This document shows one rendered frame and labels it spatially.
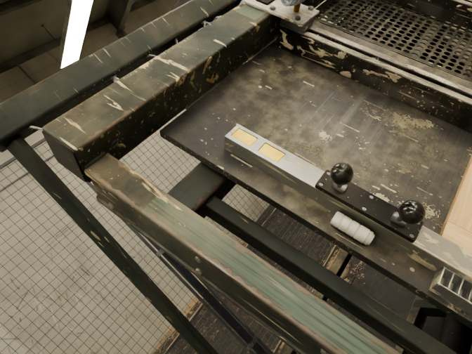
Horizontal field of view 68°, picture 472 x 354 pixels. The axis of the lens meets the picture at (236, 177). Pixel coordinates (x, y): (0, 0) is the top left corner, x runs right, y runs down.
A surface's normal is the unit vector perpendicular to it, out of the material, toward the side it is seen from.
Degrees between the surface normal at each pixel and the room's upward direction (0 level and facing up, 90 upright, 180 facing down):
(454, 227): 58
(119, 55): 90
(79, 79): 90
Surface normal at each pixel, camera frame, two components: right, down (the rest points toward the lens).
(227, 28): 0.06, -0.61
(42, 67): 0.50, -0.28
